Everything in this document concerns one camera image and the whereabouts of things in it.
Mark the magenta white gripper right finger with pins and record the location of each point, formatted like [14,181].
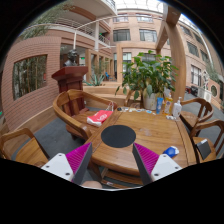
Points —
[152,166]

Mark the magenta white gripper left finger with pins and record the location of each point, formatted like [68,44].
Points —
[70,166]

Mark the blue white computer mouse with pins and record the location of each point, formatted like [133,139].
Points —
[171,151]

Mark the round black mouse pad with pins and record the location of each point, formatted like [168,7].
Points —
[118,136]

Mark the wooden chair near left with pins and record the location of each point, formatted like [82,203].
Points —
[22,146]

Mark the wooden chair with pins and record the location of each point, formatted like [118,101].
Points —
[22,146]
[204,113]
[214,146]

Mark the red white bag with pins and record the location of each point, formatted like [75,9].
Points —
[98,118]

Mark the black object on chair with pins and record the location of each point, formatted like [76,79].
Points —
[203,148]

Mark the wooden armchair far left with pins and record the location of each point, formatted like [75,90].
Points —
[69,107]

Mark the wooden chair far right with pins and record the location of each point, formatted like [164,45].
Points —
[204,113]

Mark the white pump bottle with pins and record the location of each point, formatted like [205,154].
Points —
[177,107]

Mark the yellow bottle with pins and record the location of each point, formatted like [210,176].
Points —
[168,104]

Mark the blue bottle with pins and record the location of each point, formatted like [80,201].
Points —
[159,105]

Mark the wooden chair near right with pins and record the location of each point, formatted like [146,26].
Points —
[214,146]

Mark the small agave plant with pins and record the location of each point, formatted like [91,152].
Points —
[95,80]

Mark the large green potted plant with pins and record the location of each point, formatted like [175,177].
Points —
[146,78]

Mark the dark bust statue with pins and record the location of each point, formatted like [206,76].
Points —
[72,55]

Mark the wooden pillar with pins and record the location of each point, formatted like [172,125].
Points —
[169,32]

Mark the red wooden pedestal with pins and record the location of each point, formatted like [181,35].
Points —
[70,77]

